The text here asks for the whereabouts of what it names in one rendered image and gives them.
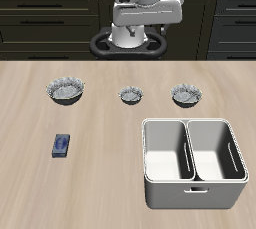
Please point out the dark olive kitchen cupboards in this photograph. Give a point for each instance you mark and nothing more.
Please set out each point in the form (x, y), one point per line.
(50, 23)

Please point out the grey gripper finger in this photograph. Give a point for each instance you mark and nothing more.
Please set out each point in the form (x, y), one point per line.
(132, 31)
(163, 29)

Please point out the smallest grey patterned bowl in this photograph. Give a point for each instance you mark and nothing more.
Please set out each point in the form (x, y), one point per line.
(131, 95)

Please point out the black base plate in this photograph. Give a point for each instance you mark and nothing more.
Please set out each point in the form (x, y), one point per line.
(156, 48)

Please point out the dark grey kitchen cupboards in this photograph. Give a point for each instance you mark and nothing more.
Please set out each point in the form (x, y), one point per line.
(235, 26)

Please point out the middle-sized grey patterned bowl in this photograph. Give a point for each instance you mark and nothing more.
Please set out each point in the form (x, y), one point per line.
(186, 95)

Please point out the small blue box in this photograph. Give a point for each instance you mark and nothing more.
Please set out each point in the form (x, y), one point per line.
(61, 145)

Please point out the largest grey patterned bowl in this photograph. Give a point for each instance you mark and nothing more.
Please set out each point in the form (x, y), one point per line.
(65, 91)

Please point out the white two-bin basket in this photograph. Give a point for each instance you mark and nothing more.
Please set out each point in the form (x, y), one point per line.
(196, 193)

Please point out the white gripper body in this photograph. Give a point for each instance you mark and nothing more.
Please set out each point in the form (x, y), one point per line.
(150, 13)

